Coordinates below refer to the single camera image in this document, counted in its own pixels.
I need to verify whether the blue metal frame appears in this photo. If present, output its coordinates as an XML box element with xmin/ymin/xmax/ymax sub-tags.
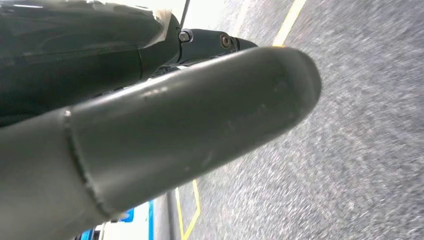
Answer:
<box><xmin>79</xmin><ymin>199</ymin><xmax>156</xmax><ymax>240</ymax></box>

